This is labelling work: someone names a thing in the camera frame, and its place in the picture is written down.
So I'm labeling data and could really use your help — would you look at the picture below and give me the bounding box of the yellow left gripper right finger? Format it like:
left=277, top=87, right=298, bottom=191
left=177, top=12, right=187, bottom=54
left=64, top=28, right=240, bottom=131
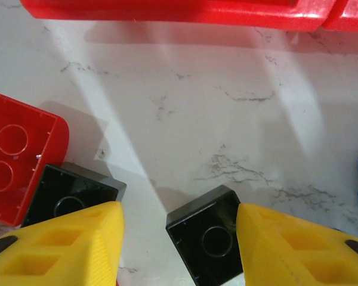
left=236, top=203, right=358, bottom=286

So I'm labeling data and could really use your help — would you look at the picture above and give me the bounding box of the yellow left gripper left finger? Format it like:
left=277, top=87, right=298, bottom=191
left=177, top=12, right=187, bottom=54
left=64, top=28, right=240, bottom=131
left=0, top=201, right=126, bottom=286

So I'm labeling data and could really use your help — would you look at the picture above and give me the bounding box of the black lego brick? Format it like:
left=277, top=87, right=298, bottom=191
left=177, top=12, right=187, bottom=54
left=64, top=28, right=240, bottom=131
left=20, top=162, right=128, bottom=229
left=165, top=184, right=245, bottom=286

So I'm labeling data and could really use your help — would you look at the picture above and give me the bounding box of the red lego brick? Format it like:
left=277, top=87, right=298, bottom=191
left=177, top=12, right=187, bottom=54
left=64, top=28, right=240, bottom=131
left=0, top=90, right=70, bottom=227

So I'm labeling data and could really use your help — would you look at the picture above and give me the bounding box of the red plastic bin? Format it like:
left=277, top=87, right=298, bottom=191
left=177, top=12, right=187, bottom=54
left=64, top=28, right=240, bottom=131
left=322, top=0, right=358, bottom=30
left=19, top=0, right=338, bottom=33

